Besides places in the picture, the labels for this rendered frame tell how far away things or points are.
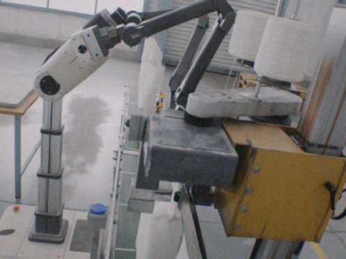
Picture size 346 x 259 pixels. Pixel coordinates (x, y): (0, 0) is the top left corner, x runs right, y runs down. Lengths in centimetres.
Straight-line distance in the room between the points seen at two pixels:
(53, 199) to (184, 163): 125
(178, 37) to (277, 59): 771
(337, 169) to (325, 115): 16
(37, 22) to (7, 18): 69
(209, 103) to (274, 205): 37
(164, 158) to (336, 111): 54
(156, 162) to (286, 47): 45
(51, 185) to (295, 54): 146
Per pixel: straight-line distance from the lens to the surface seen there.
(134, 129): 108
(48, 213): 209
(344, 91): 110
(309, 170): 109
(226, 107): 107
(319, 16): 967
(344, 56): 107
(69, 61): 157
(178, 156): 88
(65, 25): 877
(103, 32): 138
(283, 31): 95
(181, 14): 138
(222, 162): 91
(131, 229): 211
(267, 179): 105
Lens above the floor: 169
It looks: 22 degrees down
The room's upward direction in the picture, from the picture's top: 11 degrees clockwise
